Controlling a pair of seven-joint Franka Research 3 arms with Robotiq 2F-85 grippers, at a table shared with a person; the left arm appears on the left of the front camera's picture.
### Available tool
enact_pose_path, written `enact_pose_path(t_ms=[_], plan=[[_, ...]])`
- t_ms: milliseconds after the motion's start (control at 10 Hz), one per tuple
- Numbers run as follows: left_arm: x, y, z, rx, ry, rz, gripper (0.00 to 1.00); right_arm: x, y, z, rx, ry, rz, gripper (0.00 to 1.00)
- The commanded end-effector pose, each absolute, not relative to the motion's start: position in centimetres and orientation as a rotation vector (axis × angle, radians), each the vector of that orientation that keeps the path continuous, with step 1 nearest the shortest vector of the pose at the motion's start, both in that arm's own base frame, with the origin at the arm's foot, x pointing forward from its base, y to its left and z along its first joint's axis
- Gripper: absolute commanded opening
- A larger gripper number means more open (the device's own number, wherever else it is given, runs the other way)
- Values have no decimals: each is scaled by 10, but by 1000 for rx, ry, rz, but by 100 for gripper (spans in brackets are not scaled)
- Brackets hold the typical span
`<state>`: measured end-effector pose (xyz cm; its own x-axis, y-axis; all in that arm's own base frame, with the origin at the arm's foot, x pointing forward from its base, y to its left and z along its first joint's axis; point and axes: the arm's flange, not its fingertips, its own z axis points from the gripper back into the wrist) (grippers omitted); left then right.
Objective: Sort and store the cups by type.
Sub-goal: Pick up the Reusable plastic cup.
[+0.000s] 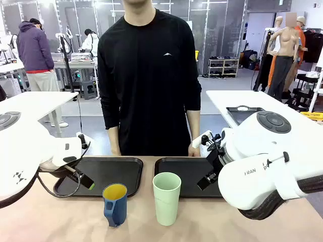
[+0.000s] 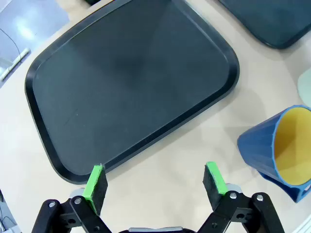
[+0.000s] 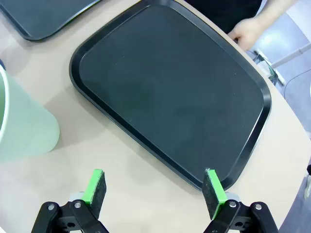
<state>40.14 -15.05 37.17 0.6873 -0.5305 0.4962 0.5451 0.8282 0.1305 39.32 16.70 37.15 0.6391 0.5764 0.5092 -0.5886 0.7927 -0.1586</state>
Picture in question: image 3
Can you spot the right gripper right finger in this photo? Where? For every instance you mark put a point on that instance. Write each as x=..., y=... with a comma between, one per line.
x=213, y=194

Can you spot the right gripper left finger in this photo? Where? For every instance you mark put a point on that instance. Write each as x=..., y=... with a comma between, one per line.
x=94, y=194

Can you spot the pale green plastic cup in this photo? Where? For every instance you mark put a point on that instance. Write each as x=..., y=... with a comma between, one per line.
x=24, y=126

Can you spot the person's left forearm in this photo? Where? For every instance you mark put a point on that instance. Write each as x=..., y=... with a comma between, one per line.
x=277, y=11

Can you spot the person's left hand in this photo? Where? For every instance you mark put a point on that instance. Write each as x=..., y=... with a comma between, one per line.
x=247, y=32

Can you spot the black plastic serving tray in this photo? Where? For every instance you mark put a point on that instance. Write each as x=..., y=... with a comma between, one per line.
x=41, y=17
x=170, y=97

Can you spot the person's black-shirted torso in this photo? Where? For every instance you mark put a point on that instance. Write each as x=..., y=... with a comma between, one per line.
x=218, y=12

